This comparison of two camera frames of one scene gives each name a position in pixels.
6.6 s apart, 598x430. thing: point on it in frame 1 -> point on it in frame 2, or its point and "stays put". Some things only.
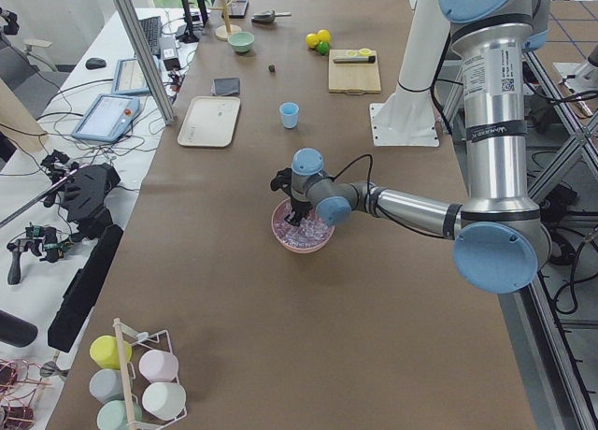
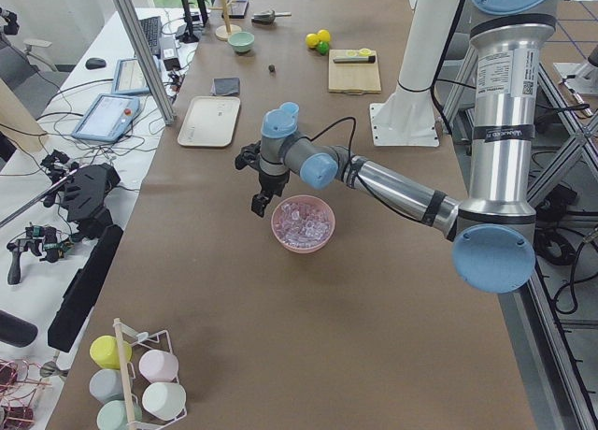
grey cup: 106,384 stays put
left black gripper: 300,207 -> 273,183
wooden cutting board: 353,72 stays put
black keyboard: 152,30 stays put
